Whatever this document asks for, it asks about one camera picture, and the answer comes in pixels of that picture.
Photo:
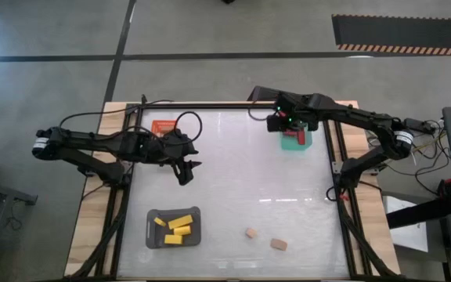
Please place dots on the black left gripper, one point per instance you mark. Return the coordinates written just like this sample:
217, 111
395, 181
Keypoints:
172, 149

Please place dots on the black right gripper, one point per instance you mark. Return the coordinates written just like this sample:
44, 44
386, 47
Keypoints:
301, 111

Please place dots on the long yellow rectangular block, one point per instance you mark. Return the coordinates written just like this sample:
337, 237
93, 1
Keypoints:
180, 221

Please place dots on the yellow cylinder block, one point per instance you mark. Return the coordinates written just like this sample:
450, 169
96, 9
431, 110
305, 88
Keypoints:
182, 230

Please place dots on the wooden cube block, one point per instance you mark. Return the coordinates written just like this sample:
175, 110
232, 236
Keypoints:
251, 233

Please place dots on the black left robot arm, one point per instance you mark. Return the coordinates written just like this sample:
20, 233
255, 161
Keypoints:
92, 139

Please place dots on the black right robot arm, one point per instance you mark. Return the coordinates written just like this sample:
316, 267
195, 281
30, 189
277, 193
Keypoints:
358, 115

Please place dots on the teal plastic bin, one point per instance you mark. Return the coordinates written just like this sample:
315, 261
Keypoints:
292, 144

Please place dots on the orange plastic bin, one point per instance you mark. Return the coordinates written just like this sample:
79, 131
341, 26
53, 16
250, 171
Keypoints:
161, 126

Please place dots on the black flat box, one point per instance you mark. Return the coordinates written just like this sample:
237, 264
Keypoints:
260, 94

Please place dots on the gray translucent plastic bin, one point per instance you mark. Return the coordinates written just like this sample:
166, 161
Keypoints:
151, 235

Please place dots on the small rounded wooden block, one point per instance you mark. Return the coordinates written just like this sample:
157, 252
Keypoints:
278, 244

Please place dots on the black hazard-striped floor mat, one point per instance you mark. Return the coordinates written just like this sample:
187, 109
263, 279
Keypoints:
405, 33

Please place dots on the black support beam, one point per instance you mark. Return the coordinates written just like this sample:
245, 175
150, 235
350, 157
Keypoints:
417, 213

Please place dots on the white paper sheet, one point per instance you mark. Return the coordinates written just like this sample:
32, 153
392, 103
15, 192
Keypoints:
409, 239

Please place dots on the gray metal bracket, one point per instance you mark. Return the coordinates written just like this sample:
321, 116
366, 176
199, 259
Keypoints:
337, 167

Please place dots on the black table frame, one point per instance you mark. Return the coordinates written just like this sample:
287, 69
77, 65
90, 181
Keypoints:
210, 105

